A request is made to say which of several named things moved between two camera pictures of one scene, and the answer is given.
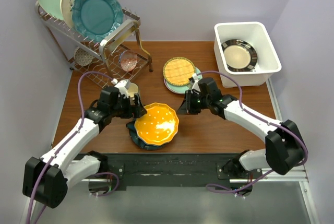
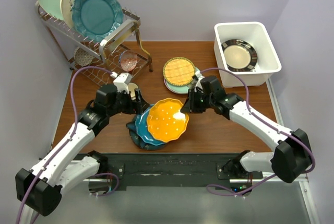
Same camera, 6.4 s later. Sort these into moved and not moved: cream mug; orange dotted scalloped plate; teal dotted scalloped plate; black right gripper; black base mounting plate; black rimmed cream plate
Moved: teal dotted scalloped plate; orange dotted scalloped plate
Not moved: black base mounting plate; black rimmed cream plate; black right gripper; cream mug
